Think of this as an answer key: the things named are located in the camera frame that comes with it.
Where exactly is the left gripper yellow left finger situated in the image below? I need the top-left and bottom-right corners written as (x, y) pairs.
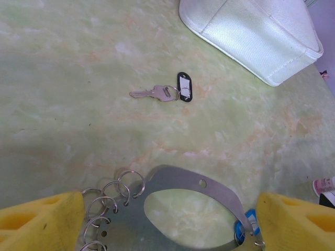
top-left (0, 190), bottom-right (86, 251)

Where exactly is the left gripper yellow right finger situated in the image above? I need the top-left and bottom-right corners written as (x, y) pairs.
top-left (255, 191), bottom-right (335, 251)

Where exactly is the blue key tag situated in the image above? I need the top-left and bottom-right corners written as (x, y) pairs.
top-left (233, 207), bottom-right (260, 248)

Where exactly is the metal key holder with rings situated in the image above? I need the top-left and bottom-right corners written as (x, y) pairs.
top-left (80, 164), bottom-right (266, 251)

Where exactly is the key with black tag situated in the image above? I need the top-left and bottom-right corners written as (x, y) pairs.
top-left (129, 72), bottom-right (195, 103)

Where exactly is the pink and white object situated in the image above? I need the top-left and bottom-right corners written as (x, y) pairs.
top-left (311, 176), bottom-right (335, 198)

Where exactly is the white fabric zip case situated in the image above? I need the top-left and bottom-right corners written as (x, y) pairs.
top-left (178, 0), bottom-right (325, 87)

